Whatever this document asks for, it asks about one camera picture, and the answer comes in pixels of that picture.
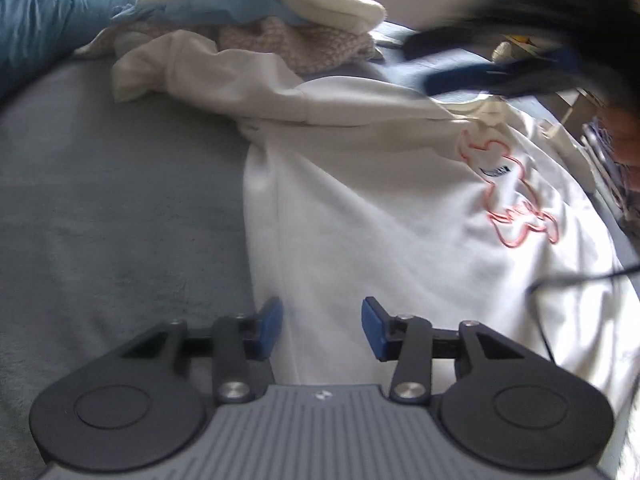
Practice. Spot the grey bed sheet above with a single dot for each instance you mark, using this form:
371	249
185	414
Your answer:
115	216

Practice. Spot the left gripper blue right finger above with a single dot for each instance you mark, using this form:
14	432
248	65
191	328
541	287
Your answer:
381	330

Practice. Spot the blue duvet roll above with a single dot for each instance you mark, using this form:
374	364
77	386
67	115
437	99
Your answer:
37	33

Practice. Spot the white bear print sweatshirt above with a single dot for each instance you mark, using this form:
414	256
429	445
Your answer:
355	187

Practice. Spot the light blue garment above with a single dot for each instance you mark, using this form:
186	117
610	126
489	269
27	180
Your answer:
216	12

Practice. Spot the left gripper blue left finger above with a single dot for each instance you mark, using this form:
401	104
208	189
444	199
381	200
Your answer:
268	328

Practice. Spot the white yarn ball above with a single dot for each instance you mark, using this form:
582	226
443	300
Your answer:
503	53

